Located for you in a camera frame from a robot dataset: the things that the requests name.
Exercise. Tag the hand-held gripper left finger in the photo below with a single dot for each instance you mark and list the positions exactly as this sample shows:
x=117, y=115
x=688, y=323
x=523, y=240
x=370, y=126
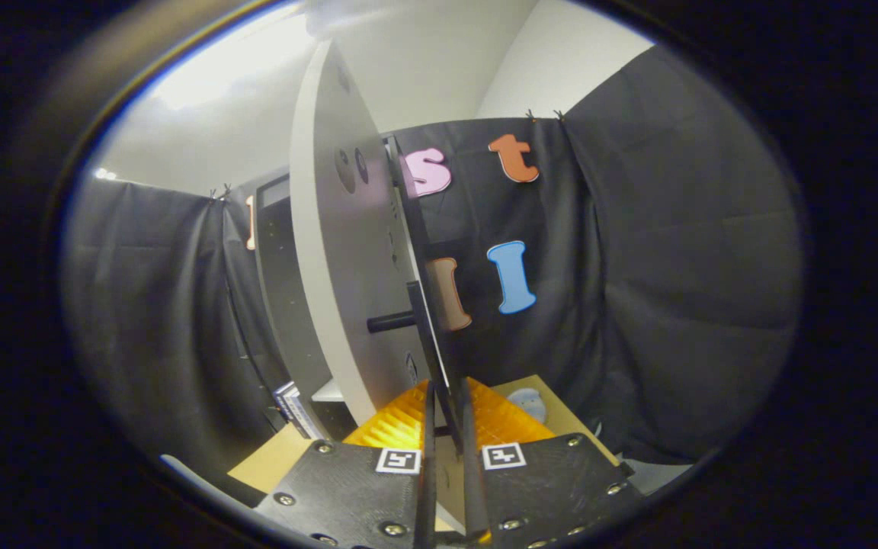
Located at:
x=427, y=488

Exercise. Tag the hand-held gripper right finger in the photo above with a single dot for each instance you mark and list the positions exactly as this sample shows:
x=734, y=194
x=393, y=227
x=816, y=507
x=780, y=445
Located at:
x=473, y=496

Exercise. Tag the pale blue round object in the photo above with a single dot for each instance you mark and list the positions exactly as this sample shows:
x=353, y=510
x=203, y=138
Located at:
x=527, y=400

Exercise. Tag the white cabinet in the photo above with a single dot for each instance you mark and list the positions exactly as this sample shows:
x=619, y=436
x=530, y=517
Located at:
x=279, y=290

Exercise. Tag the black backdrop cloth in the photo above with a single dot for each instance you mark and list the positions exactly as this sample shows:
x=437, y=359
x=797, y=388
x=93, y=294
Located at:
x=675, y=267

